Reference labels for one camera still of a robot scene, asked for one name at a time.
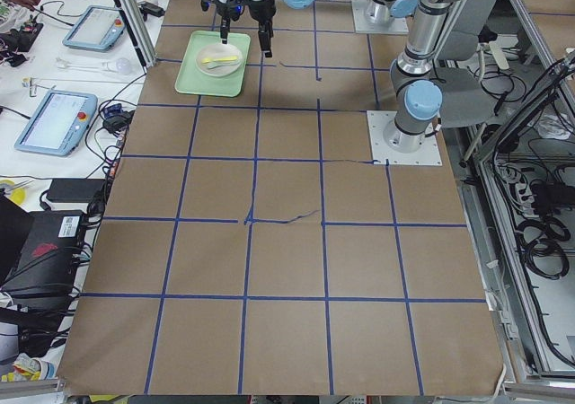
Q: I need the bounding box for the teach pendant tablet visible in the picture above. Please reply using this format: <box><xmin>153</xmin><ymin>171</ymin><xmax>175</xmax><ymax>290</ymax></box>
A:
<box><xmin>14</xmin><ymin>90</ymin><xmax>98</xmax><ymax>157</ymax></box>
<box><xmin>62</xmin><ymin>5</ymin><xmax>125</xmax><ymax>52</ymax></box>

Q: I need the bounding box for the aluminium frame post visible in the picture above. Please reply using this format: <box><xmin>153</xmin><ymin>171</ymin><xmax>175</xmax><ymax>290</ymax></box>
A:
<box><xmin>113</xmin><ymin>0</ymin><xmax>156</xmax><ymax>69</ymax></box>

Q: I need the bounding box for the yellow plastic fork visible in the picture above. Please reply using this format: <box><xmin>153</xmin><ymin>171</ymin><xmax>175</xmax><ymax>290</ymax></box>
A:
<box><xmin>200</xmin><ymin>55</ymin><xmax>239</xmax><ymax>64</ymax></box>

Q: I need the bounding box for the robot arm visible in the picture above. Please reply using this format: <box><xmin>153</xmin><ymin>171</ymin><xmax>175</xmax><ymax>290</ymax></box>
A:
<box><xmin>283</xmin><ymin>0</ymin><xmax>462</xmax><ymax>154</ymax></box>
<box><xmin>200</xmin><ymin>0</ymin><xmax>243</xmax><ymax>44</ymax></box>

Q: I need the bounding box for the far teach pendant tablet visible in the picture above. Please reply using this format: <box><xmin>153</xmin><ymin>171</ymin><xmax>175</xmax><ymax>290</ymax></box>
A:
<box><xmin>62</xmin><ymin>5</ymin><xmax>125</xmax><ymax>52</ymax></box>

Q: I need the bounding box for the white round plate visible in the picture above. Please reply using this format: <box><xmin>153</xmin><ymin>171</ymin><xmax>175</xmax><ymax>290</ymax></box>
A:
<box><xmin>195</xmin><ymin>42</ymin><xmax>243</xmax><ymax>77</ymax></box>

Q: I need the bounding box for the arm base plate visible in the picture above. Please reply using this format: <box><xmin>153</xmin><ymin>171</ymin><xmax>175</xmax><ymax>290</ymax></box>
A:
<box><xmin>351</xmin><ymin>0</ymin><xmax>409</xmax><ymax>36</ymax></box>
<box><xmin>367</xmin><ymin>110</ymin><xmax>442</xmax><ymax>166</ymax></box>

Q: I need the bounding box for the white light bulb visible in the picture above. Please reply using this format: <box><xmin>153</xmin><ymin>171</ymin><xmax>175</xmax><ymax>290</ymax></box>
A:
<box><xmin>102</xmin><ymin>57</ymin><xmax>133</xmax><ymax>75</ymax></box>

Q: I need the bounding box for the black computer case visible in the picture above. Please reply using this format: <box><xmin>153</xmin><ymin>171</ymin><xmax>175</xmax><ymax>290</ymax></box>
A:
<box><xmin>1</xmin><ymin>197</ymin><xmax>87</xmax><ymax>310</ymax></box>

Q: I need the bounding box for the grey office chair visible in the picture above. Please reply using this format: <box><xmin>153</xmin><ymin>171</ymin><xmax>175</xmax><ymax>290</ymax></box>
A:
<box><xmin>435</xmin><ymin>0</ymin><xmax>496</xmax><ymax>128</ymax></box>

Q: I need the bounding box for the grey-green plastic spoon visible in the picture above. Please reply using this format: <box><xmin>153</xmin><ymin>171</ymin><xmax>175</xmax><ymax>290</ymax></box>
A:
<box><xmin>206</xmin><ymin>61</ymin><xmax>240</xmax><ymax>70</ymax></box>

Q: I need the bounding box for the light green tray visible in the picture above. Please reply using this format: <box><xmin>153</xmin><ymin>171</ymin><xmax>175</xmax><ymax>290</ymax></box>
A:
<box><xmin>174</xmin><ymin>31</ymin><xmax>251</xmax><ymax>97</ymax></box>

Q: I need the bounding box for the near teach pendant tablet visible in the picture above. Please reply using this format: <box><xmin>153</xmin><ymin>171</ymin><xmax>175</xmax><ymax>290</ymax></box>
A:
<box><xmin>14</xmin><ymin>90</ymin><xmax>98</xmax><ymax>157</ymax></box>

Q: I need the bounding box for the black power adapter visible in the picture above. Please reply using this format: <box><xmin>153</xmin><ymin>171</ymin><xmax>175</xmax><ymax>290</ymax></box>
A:
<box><xmin>46</xmin><ymin>178</ymin><xmax>105</xmax><ymax>203</ymax></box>

